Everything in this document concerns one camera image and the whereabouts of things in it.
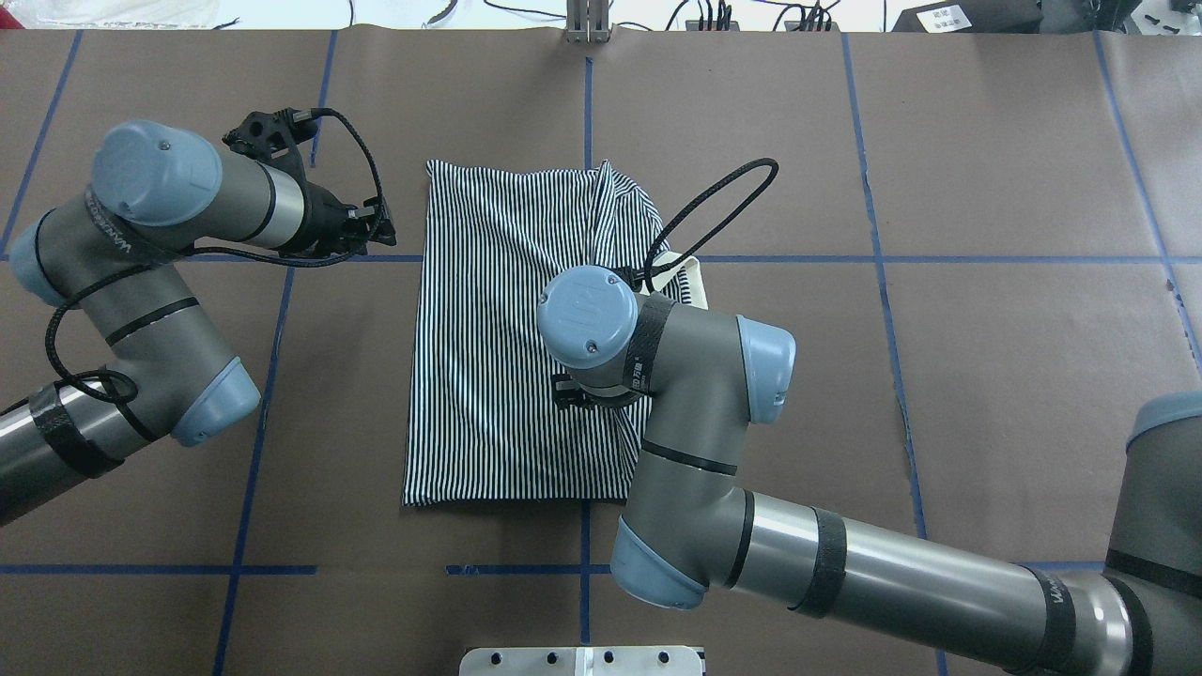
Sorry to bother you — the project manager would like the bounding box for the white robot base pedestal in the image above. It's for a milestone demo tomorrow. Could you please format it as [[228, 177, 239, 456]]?
[[458, 645, 708, 675]]

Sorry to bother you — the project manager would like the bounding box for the navy white striped polo shirt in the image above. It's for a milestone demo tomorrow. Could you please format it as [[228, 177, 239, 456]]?
[[401, 160, 664, 508]]

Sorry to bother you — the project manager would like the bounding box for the black box with label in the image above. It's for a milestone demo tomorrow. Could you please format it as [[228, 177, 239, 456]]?
[[889, 1, 1043, 34]]

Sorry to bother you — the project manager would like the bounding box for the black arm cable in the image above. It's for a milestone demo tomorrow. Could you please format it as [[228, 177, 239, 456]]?
[[44, 108, 388, 405], [629, 158, 780, 292]]

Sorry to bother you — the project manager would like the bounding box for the aluminium frame post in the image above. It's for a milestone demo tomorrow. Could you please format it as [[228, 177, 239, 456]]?
[[565, 0, 612, 45]]

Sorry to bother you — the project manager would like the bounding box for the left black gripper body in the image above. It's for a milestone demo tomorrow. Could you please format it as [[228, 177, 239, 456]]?
[[305, 186, 395, 257]]

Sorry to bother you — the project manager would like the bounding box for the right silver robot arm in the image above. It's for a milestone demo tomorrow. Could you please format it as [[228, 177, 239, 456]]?
[[536, 266, 1201, 675]]

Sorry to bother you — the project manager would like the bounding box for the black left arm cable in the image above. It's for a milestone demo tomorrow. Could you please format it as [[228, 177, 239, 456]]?
[[44, 108, 388, 405]]

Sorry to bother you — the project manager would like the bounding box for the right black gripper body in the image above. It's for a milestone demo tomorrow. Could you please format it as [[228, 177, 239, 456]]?
[[552, 374, 649, 410]]

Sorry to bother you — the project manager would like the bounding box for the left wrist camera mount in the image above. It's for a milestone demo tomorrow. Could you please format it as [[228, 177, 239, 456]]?
[[222, 108, 319, 184]]

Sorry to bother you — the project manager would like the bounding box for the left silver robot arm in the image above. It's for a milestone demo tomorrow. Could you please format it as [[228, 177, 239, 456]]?
[[1, 107, 395, 524]]

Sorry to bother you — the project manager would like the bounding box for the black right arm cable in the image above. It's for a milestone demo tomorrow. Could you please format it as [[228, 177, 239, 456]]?
[[629, 158, 780, 292]]

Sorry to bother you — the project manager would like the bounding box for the clear plastic bag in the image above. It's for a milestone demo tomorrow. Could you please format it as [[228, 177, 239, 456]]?
[[2, 1, 220, 30]]

